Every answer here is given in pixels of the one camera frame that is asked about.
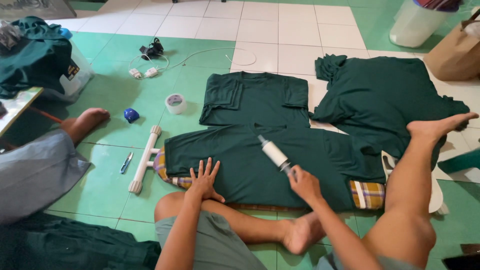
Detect person's left hand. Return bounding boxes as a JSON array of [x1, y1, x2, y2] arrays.
[[187, 158, 226, 204]]

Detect person's right hand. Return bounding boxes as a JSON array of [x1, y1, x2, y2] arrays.
[[287, 165, 324, 206]]

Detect white lint roller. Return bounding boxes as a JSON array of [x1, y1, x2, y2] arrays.
[[257, 134, 296, 178]]

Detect spread dark green t-shirt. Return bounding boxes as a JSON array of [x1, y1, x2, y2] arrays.
[[164, 123, 387, 212]]

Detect person's left leg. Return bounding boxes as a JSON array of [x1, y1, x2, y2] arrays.
[[154, 191, 327, 256]]

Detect person's leg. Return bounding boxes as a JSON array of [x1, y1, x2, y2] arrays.
[[361, 112, 480, 269], [154, 191, 327, 256]]

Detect plaid ironing board, white legs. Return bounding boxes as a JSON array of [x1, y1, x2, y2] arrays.
[[128, 125, 450, 216]]

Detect folded dark green t-shirt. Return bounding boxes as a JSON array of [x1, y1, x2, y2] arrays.
[[199, 71, 311, 128]]

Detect person's grey-green shorts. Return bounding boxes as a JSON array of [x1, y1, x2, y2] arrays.
[[154, 210, 425, 270]]

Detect heap of dark green t-shirts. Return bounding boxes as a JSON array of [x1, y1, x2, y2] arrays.
[[310, 54, 471, 170]]

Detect person's right leg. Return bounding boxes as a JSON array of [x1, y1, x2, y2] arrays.
[[361, 112, 480, 269]]

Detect clear tape roll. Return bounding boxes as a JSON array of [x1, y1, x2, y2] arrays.
[[164, 93, 188, 115]]

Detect green cloth piece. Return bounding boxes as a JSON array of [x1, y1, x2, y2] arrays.
[[436, 148, 480, 175]]

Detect blue thread snips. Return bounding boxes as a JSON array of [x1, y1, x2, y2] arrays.
[[119, 151, 134, 175]]

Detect small blue plastic cap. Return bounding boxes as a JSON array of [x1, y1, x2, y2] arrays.
[[123, 107, 140, 124]]

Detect translucent white bucket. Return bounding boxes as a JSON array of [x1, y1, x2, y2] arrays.
[[389, 0, 464, 49]]

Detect brown paper bag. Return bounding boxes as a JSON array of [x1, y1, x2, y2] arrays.
[[423, 7, 480, 82]]

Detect clear plastic storage container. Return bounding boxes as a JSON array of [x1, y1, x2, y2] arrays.
[[40, 37, 95, 104]]

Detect dark green fabric heap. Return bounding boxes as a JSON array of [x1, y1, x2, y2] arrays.
[[0, 211, 162, 270]]

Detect dark green clothes bundle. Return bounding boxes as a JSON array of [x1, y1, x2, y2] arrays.
[[0, 16, 74, 100]]

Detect low table with green edge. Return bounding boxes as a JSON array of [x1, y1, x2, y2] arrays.
[[0, 86, 63, 138]]

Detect grey metal panel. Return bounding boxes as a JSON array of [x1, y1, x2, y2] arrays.
[[0, 0, 78, 22]]

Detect clear packet of dark items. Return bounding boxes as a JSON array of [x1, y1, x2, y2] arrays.
[[0, 20, 22, 50]]

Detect white charger cable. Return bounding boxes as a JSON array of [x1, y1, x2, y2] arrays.
[[128, 46, 258, 80]]

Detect black strap mount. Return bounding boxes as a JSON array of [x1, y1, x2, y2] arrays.
[[139, 37, 165, 61]]

